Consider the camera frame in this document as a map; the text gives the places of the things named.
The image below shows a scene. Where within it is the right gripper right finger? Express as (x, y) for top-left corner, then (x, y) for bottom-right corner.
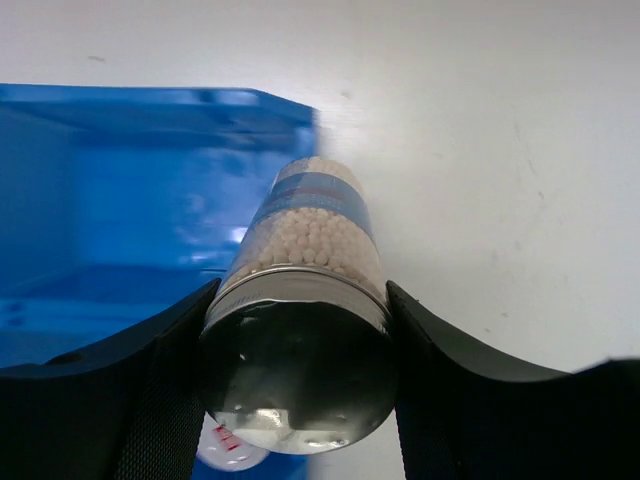
(387, 282), (639, 479)

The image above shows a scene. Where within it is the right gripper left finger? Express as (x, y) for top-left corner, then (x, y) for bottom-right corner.
(1, 280), (220, 479)

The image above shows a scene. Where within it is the small white-lid jar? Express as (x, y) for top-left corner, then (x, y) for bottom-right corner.
(196, 414), (269, 472)

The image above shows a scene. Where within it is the tall silver-capped bottle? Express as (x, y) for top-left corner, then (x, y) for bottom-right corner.
(196, 157), (398, 455)

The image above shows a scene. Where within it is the blue three-compartment plastic bin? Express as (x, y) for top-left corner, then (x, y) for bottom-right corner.
(1, 84), (317, 479)

